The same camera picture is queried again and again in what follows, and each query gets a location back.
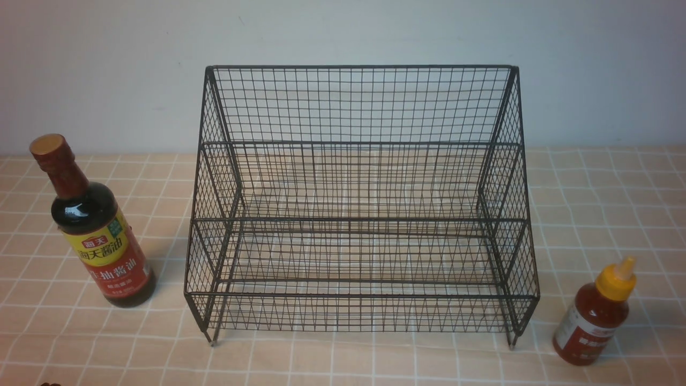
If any soy sauce bottle red label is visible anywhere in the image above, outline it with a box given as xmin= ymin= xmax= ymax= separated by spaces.
xmin=29 ymin=133 xmax=156 ymax=308

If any chili sauce bottle yellow cap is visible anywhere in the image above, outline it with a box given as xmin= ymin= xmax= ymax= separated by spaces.
xmin=552 ymin=256 xmax=637 ymax=366

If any checkered beige tablecloth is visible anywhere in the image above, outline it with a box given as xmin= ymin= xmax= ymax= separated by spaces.
xmin=1 ymin=146 xmax=685 ymax=385

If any black wire mesh shelf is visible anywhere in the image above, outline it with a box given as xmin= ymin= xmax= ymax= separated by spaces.
xmin=184 ymin=64 xmax=541 ymax=348

